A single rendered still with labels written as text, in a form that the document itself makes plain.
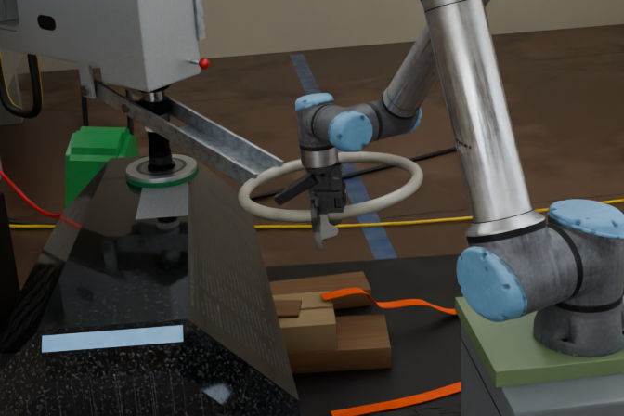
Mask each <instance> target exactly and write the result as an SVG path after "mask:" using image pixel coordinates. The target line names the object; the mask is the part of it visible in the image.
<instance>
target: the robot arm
mask: <svg viewBox="0 0 624 416"><path fill-rule="evenodd" d="M489 1H490V0H421V4H422V6H423V10H424V14H425V17H426V22H427V23H426V25H425V26H424V28H423V30H422V32H421V34H420V35H419V37H418V39H417V40H416V42H415V44H414V45H413V47H412V49H411V50H410V52H409V53H408V55H407V57H406V58H405V60H404V62H403V63H402V65H401V67H400V68H399V70H398V72H397V73H396V76H395V77H394V79H393V81H392V82H391V84H390V85H389V86H388V87H387V88H386V89H385V91H384V92H383V95H382V96H381V98H380V99H379V100H375V101H372V102H367V103H364V104H360V105H356V106H352V107H348V108H342V107H339V106H336V105H334V104H333V101H334V100H333V98H332V95H331V94H328V93H318V94H311V95H307V96H303V97H299V98H298V99H297V100H296V101H295V112H296V121H297V129H298V137H299V145H300V155H301V164H302V165H303V166H304V167H305V169H306V171H307V174H305V175H303V176H301V177H300V178H298V179H296V180H295V181H293V182H292V183H291V184H289V185H287V186H286V187H284V188H280V189H279V190H278V192H277V194H276V196H275V198H274V200H275V201H276V203H277V204H278V205H282V204H283V203H285V202H288V201H289V200H290V199H292V198H294V197H295V196H297V195H299V194H300V193H302V192H303V191H305V190H307V189H308V192H309V207H310V211H311V221H312V228H313V232H314V238H315V242H316V244H317V246H318V248H319V249H320V250H323V247H322V240H326V239H328V238H330V237H333V236H336V235H337V234H338V228H337V227H335V226H336V225H339V224H341V223H342V219H337V220H330V221H329V217H328V216H327V215H326V214H319V211H321V212H329V213H343V212H344V208H345V205H346V203H347V198H346V188H345V187H346V184H345V182H344V181H343V174H342V168H343V162H338V161H339V158H338V150H343V151H350V152H355V151H359V150H362V149H364V148H365V147H366V146H367V145H368V144H369V143H370V142H373V141H375V140H380V139H384V138H388V137H394V136H398V135H405V134H407V133H409V132H411V131H413V130H415V129H416V128H417V127H418V126H419V124H420V122H421V118H422V110H421V105H422V104H423V102H424V100H425V99H426V97H427V96H428V94H429V93H430V91H431V90H432V88H433V87H434V85H435V84H436V82H437V80H438V79H439V77H440V81H441V85H442V89H443V93H444V97H445V101H446V105H447V109H448V117H449V120H450V124H451V128H452V133H453V136H454V140H455V144H456V149H457V152H458V156H459V160H460V165H461V171H462V175H463V180H464V184H465V187H466V192H467V196H468V200H469V203H470V208H471V212H472V216H473V224H472V225H471V226H470V228H469V229H468V231H467V232H466V237H467V241H468V245H469V248H467V249H465V250H464V251H463V252H462V253H461V256H460V257H459V259H458V262H457V279H458V282H459V284H460V285H461V292H462V294H463V296H464V298H465V299H466V301H467V302H468V304H469V305H470V307H471V308H472V309H473V310H474V311H475V312H476V313H477V314H478V315H481V316H482V317H483V318H484V319H488V320H490V321H494V322H503V321H506V320H510V319H520V318H521V317H523V316H525V315H527V314H530V313H533V312H535V311H538V312H537V314H536V316H535V318H534V335H535V337H536V338H537V340H538V341H539V342H540V343H541V344H543V345H545V346H546V347H548V348H550V349H551V350H553V351H556V352H559V353H562V354H566V355H570V356H576V357H602V356H607V355H611V354H614V353H616V352H618V351H620V350H622V349H623V348H624V305H623V287H624V214H623V213H621V212H620V211H619V210H618V209H617V208H615V207H613V206H611V205H608V204H605V203H602V202H598V201H589V200H579V199H571V200H565V201H557V202H554V203H553V204H552V205H551V206H550V207H549V211H548V213H547V216H548V222H547V224H546V219H545V216H544V215H542V214H540V213H538V212H537V211H535V210H534V209H533V208H532V206H531V203H530V199H529V195H528V191H527V183H526V180H525V176H524V172H523V167H522V164H521V160H520V155H519V151H518V148H517V143H516V139H515V135H514V128H513V124H512V120H511V115H510V112H509V108H508V104H507V99H506V96H505V92H504V87H503V83H502V79H501V72H500V68H499V64H498V60H497V56H496V52H495V47H494V44H493V40H492V36H491V31H490V28H489V24H488V16H487V12H486V6H487V4H488V2H489Z"/></svg>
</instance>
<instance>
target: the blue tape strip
mask: <svg viewBox="0 0 624 416"><path fill-rule="evenodd" d="M176 342H183V325H178V326H166V327H154V328H142V329H130V330H118V331H94V332H82V333H69V334H57V335H45V336H42V353H44V352H56V351H68V350H80V349H92V348H104V347H116V346H129V345H152V344H164V343H176Z"/></svg>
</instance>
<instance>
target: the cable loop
mask: <svg viewBox="0 0 624 416"><path fill-rule="evenodd" d="M27 57H28V62H29V69H30V75H31V81H32V98H33V105H32V109H31V110H25V109H23V108H20V107H18V106H17V105H15V104H14V103H13V101H12V100H11V98H10V96H9V94H8V91H7V84H6V80H5V75H4V70H3V64H2V59H1V53H0V100H1V102H2V104H3V106H4V107H5V108H6V110H7V111H8V112H10V113H11V114H13V115H16V116H18V117H21V118H28V119H32V118H35V117H37V116H38V115H39V114H40V112H41V110H42V105H43V92H42V83H41V76H40V70H39V63H38V57H37V56H36V55H32V54H27Z"/></svg>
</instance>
